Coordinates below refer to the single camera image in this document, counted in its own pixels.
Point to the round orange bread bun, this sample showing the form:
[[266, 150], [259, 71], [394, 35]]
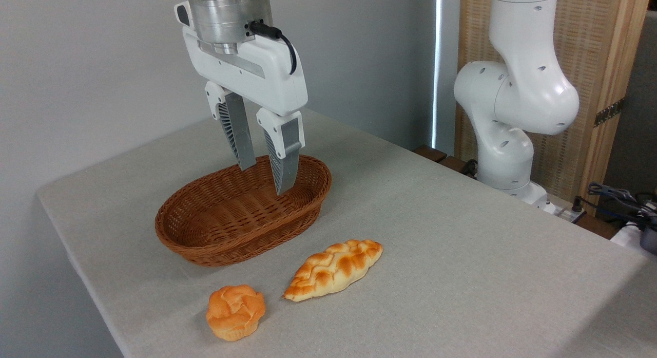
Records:
[[235, 312]]

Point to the grey tablecloth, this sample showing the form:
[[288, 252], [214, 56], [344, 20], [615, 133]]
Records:
[[462, 276]]

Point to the metal screen hinge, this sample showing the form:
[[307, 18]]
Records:
[[609, 112]]

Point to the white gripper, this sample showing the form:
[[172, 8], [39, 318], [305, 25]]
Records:
[[256, 70]]

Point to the dark wooden base blocks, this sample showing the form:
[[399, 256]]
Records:
[[436, 155]]

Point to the brown wicker oval basket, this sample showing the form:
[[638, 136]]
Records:
[[231, 219]]

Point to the long braided bread loaf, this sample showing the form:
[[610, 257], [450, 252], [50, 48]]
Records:
[[333, 268]]

